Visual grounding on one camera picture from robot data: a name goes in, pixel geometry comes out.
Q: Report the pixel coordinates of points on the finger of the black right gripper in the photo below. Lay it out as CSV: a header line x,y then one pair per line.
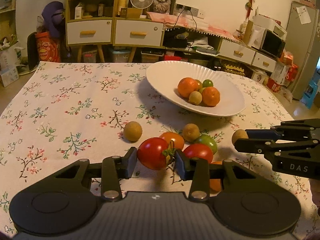
x,y
257,146
260,132

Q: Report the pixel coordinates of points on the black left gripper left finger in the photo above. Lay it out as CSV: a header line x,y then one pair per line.
x,y
111,170

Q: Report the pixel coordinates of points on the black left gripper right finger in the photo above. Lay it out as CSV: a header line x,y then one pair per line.
x,y
234,177

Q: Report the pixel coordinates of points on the tan longan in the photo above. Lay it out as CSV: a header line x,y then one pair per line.
x,y
191,132
132,131
239,134
195,98

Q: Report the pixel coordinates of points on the green tomato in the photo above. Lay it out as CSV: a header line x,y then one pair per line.
x,y
208,141
207,83

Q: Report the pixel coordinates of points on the red tomato with stem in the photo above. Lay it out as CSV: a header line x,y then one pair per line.
x,y
155,153

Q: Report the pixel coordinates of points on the orange tomato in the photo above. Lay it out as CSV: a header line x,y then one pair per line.
x,y
173,139

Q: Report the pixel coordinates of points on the small orange fruit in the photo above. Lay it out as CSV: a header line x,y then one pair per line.
x,y
210,96

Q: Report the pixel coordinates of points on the brown round fruit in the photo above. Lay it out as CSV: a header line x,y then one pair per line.
x,y
199,84

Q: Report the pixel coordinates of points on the blue plastic stool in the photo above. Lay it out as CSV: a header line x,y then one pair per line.
x,y
310,94

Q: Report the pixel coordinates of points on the yellow egg cartons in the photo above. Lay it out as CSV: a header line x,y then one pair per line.
x,y
234,69

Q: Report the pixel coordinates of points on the floral tablecloth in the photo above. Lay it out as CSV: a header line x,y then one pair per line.
x,y
70,111

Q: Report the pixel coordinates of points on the black microwave oven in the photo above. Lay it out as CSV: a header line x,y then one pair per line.
x,y
272,44

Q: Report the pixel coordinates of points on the silver refrigerator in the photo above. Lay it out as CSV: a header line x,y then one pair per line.
x,y
302,41

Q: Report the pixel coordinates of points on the white fluted plate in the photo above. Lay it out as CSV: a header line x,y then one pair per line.
x,y
164,77

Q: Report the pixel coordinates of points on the clear plastic storage bin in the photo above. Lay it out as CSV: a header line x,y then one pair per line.
x,y
120,56

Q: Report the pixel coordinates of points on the low wooden sideboard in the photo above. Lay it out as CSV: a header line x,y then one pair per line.
x,y
202,45

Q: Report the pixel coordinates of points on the red storage box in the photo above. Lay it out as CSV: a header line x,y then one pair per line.
x,y
171,58

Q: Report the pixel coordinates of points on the pink cloth on sideboard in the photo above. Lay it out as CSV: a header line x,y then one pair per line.
x,y
189,22

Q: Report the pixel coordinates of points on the orange printed barrel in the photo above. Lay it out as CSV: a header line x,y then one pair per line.
x,y
48,48

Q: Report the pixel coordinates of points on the wooden cabinet with white drawers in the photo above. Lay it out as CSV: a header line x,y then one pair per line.
x,y
104,23

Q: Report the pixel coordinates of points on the purple plush toy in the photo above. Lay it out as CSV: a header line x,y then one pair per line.
x,y
54,18

